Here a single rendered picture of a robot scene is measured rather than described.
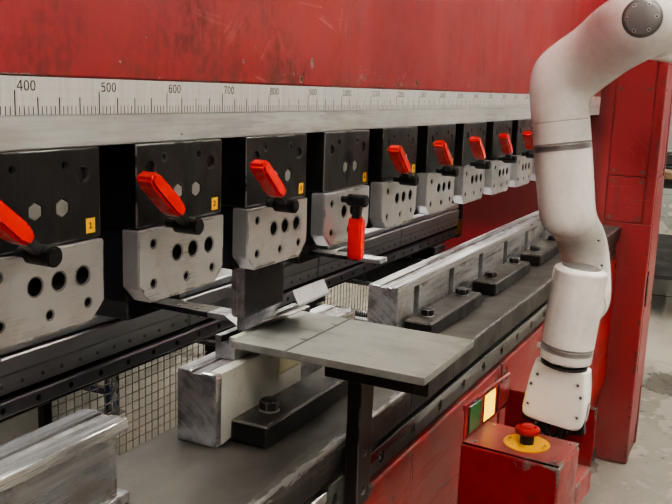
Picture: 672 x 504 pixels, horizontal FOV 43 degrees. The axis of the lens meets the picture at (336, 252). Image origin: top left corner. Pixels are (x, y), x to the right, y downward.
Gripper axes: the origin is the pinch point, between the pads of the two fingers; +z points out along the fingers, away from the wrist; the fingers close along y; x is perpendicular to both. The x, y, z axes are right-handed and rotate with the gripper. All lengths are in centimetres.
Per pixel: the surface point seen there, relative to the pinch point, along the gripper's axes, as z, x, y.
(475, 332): -11.8, 12.9, -20.7
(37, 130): -52, -85, -26
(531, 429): -7.0, -10.9, -0.4
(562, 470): -3.3, -13.5, 6.0
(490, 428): -3.4, -7.5, -8.1
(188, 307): -23, -44, -43
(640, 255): -2, 173, -24
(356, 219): -37, -28, -26
